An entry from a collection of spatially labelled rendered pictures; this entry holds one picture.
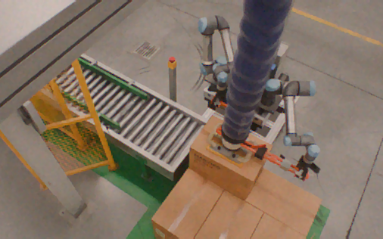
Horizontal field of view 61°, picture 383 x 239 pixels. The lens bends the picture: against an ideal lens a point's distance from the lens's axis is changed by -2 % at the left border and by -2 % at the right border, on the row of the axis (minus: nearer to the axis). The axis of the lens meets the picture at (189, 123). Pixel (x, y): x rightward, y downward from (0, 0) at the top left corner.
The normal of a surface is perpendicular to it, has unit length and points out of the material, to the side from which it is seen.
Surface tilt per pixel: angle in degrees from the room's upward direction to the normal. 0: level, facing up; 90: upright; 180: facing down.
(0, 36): 0
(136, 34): 0
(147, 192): 0
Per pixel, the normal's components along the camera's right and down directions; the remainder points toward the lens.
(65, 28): 0.84, 0.46
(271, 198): 0.02, -0.57
